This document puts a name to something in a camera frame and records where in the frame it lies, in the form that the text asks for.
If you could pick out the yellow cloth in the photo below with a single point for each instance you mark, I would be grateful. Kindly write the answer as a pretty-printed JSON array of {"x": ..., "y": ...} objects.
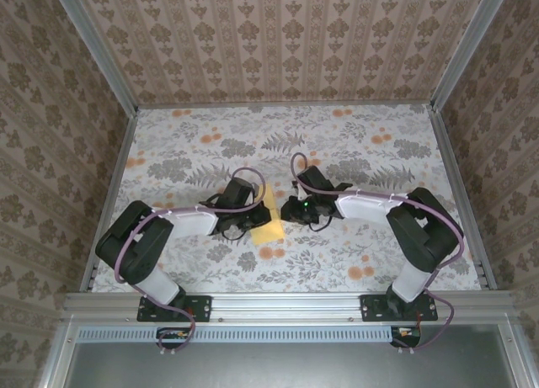
[{"x": 269, "y": 234}]

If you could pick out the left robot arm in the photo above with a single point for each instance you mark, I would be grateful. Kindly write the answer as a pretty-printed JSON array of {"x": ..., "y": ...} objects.
[{"x": 139, "y": 245}]

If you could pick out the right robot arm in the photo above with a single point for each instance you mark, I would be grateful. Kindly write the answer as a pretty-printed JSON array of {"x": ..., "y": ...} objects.
[{"x": 421, "y": 236}]

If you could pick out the grey metal sheet panel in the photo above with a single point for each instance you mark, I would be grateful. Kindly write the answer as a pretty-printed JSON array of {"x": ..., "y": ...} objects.
[{"x": 295, "y": 367}]

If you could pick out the floral print tablecloth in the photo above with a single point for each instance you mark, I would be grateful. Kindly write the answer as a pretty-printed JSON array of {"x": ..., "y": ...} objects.
[{"x": 337, "y": 257}]

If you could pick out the small black electronics board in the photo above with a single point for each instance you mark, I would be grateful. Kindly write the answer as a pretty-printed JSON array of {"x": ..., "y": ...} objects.
[
  {"x": 406, "y": 336},
  {"x": 172, "y": 337}
]

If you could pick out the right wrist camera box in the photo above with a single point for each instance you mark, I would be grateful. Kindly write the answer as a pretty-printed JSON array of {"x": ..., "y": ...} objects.
[{"x": 298, "y": 192}]

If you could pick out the thin aluminium table rail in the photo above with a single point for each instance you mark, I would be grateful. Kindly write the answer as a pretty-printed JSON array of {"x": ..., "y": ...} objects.
[{"x": 286, "y": 105}]

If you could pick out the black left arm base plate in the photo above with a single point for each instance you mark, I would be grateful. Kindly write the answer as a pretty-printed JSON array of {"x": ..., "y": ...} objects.
[{"x": 202, "y": 308}]

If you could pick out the wide aluminium frame rail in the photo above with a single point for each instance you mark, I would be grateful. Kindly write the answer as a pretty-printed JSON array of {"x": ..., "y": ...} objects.
[{"x": 286, "y": 306}]

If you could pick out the aluminium table side rail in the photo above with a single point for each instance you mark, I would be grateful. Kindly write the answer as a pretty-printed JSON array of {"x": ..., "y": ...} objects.
[
  {"x": 462, "y": 194},
  {"x": 111, "y": 194}
]

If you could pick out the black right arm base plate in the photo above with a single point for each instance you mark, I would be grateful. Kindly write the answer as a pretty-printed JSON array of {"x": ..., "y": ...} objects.
[{"x": 372, "y": 308}]

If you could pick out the aluminium corner post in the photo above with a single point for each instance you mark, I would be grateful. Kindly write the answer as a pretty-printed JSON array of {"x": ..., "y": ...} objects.
[
  {"x": 97, "y": 47},
  {"x": 467, "y": 47}
]

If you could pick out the aluminium lower frame rail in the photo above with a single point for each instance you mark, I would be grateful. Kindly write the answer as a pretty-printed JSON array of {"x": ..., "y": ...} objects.
[
  {"x": 516, "y": 354},
  {"x": 59, "y": 354}
]

